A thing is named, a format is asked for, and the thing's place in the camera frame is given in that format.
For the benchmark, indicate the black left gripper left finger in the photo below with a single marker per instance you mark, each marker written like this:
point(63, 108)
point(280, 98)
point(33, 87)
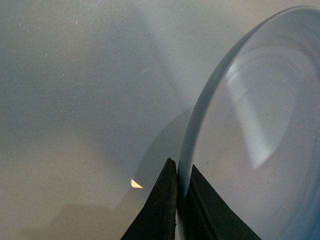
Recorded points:
point(157, 218)

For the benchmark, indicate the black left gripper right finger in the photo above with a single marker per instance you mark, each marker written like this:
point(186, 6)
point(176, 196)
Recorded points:
point(204, 215)

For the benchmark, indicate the light blue round plate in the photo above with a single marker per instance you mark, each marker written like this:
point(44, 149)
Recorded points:
point(254, 133)

